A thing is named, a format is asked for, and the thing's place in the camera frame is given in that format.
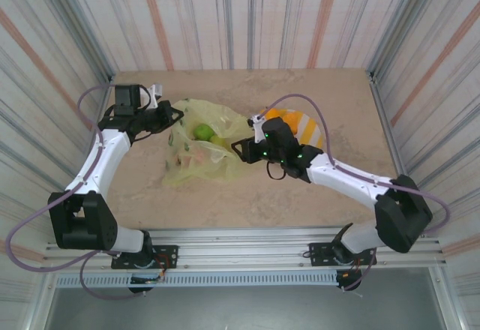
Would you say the aluminium frame side rail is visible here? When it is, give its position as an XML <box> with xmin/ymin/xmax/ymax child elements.
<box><xmin>367</xmin><ymin>69</ymin><xmax>447</xmax><ymax>256</ymax></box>

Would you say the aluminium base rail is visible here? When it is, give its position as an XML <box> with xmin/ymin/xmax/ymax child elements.
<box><xmin>43</xmin><ymin>226</ymin><xmax>448</xmax><ymax>271</ymax></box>

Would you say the aluminium frame post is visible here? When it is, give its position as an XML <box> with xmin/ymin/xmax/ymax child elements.
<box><xmin>369</xmin><ymin>0</ymin><xmax>446</xmax><ymax>80</ymax></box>
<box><xmin>44</xmin><ymin>0</ymin><xmax>116</xmax><ymax>82</ymax></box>

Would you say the yellow translucent plastic bag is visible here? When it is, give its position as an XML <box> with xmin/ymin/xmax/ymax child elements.
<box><xmin>162</xmin><ymin>98</ymin><xmax>253</xmax><ymax>185</ymax></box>

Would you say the grey metal panel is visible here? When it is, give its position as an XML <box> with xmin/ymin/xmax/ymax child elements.
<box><xmin>48</xmin><ymin>269</ymin><xmax>461</xmax><ymax>330</ymax></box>

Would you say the slotted grey cable duct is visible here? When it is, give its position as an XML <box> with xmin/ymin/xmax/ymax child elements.
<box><xmin>55</xmin><ymin>271</ymin><xmax>338</xmax><ymax>289</ymax></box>

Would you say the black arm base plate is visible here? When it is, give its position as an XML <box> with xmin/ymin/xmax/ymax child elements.
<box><xmin>111</xmin><ymin>244</ymin><xmax>179</xmax><ymax>270</ymax></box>
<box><xmin>307</xmin><ymin>242</ymin><xmax>377</xmax><ymax>268</ymax></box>

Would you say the yellow white striped plate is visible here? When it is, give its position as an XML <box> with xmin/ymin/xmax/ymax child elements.
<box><xmin>258</xmin><ymin>106</ymin><xmax>325</xmax><ymax>151</ymax></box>

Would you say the thin black cable loop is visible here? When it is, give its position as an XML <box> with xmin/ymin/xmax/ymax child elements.
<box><xmin>129</xmin><ymin>129</ymin><xmax>153</xmax><ymax>144</ymax></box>
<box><xmin>265</xmin><ymin>160</ymin><xmax>289</xmax><ymax>182</ymax></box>

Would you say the round green fruit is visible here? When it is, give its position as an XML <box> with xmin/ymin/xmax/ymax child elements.
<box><xmin>193</xmin><ymin>123</ymin><xmax>214</xmax><ymax>142</ymax></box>

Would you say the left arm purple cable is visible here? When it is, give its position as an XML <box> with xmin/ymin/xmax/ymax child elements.
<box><xmin>5</xmin><ymin>84</ymin><xmax>147</xmax><ymax>300</ymax></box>

